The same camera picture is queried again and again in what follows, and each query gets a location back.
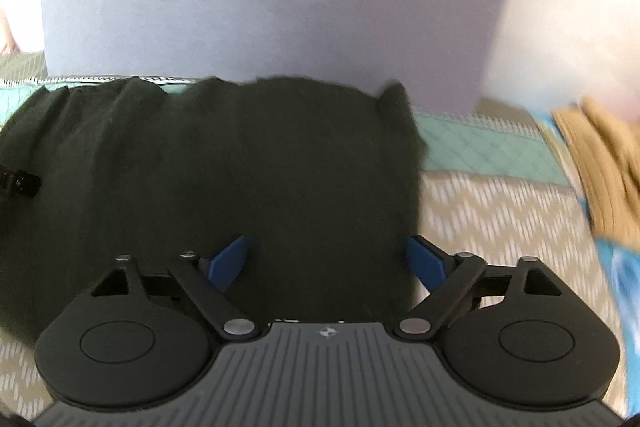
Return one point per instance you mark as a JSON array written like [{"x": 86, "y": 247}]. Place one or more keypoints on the tan knit garment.
[{"x": 605, "y": 152}]

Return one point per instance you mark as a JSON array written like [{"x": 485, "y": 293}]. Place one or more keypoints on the pink floral curtain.
[{"x": 8, "y": 43}]

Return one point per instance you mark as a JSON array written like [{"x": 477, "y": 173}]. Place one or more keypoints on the blue floral blanket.
[{"x": 620, "y": 264}]

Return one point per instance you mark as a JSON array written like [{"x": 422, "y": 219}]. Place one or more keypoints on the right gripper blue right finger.
[{"x": 430, "y": 264}]

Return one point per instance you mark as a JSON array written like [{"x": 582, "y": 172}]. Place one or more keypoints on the dark green knit sweater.
[{"x": 324, "y": 178}]

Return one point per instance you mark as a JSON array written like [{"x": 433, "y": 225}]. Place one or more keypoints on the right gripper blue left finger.
[{"x": 222, "y": 269}]

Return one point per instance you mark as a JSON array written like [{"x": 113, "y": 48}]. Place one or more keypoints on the patterned bed sheet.
[{"x": 490, "y": 186}]

